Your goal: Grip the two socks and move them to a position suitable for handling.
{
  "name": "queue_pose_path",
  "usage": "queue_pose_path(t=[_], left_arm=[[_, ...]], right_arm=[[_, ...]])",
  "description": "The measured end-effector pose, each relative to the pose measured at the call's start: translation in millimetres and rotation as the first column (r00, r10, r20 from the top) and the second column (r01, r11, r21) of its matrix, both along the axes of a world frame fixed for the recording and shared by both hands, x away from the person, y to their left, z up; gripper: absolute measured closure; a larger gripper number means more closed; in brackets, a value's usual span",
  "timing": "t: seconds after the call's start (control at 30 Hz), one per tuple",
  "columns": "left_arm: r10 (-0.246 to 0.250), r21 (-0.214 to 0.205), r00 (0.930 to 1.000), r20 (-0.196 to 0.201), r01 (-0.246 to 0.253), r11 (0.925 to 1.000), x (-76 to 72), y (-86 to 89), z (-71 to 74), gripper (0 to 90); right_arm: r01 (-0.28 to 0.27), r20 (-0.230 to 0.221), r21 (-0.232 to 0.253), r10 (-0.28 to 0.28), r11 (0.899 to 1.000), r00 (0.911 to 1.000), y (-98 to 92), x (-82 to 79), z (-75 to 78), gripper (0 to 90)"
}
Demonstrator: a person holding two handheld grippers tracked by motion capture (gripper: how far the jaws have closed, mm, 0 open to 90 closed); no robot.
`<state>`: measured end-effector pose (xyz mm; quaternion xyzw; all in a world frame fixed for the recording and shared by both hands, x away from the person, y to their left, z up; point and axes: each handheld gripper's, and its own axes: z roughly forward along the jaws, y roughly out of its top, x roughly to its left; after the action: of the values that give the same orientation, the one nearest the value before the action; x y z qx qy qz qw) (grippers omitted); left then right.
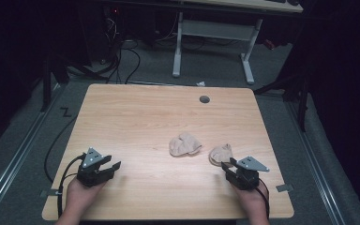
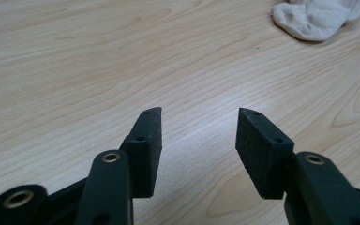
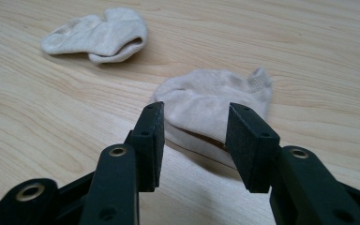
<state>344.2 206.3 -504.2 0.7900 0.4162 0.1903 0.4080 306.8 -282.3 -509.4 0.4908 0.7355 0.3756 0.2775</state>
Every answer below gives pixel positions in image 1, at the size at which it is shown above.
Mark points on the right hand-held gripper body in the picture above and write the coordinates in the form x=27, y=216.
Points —
x=245, y=178

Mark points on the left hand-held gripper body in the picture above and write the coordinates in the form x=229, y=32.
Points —
x=89, y=175

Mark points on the small beige sock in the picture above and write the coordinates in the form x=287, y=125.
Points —
x=220, y=154

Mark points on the large beige sock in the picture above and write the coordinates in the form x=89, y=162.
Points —
x=184, y=145

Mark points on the person's left hand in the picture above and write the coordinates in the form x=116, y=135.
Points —
x=81, y=195

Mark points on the person's right hand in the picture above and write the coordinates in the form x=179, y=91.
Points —
x=254, y=200

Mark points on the crumpled white paper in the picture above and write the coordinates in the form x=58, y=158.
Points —
x=201, y=83

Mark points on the black metal stand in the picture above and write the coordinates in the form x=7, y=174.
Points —
x=47, y=84
x=293, y=90

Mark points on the dark computer tower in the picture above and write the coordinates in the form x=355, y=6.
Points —
x=98, y=31

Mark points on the white-legged background desk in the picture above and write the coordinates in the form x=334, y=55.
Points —
x=214, y=29

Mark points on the grey metal bracket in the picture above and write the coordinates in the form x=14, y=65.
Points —
x=50, y=192
x=284, y=188

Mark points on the metal floor rail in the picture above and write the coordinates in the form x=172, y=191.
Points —
x=15, y=156
x=317, y=168

